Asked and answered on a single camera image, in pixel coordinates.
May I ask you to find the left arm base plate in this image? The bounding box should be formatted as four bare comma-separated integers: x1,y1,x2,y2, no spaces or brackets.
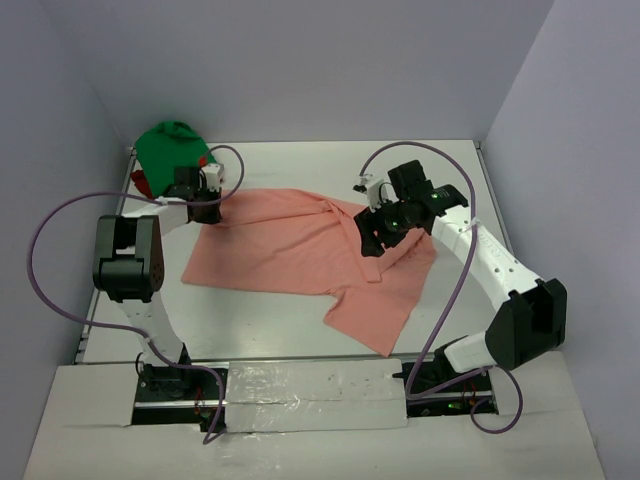
131,361,226,433

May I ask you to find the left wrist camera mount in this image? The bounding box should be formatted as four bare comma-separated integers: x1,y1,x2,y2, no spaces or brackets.
198,156,225,193

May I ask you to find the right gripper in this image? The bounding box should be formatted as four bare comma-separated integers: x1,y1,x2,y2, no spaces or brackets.
354,194,414,257

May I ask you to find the green folded t shirt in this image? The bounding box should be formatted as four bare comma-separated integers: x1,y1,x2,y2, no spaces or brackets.
134,121,216,198

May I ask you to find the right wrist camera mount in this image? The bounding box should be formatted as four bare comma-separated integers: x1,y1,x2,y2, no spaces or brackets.
353,174,388,212

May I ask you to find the red folded t shirt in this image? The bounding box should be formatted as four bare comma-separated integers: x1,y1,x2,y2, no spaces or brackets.
130,170,154,199

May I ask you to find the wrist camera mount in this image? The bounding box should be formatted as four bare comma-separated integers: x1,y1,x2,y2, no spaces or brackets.
353,174,388,212
198,156,225,193

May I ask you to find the silver taped panel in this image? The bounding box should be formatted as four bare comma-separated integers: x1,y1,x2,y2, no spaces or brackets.
225,359,408,433

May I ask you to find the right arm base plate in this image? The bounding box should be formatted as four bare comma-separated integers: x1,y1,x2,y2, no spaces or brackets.
392,361,498,418

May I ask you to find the pink t shirt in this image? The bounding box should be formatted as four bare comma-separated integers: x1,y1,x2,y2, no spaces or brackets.
181,189,436,356

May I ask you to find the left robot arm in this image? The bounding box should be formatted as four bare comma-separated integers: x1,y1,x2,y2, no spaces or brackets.
92,163,224,399

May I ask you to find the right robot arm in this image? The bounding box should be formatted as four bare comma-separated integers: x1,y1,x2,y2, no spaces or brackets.
354,160,567,391

